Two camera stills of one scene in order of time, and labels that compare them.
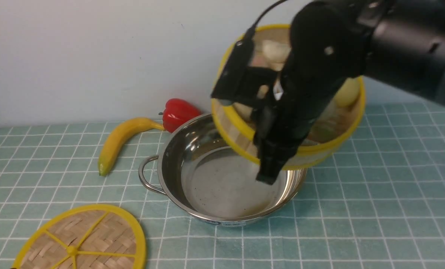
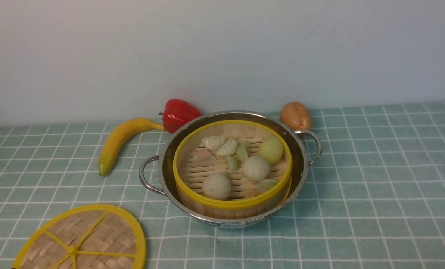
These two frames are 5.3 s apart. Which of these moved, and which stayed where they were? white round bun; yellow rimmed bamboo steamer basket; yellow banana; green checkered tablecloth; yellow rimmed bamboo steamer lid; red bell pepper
Moved: white round bun; yellow rimmed bamboo steamer basket
Stayed: yellow rimmed bamboo steamer lid; green checkered tablecloth; red bell pepper; yellow banana
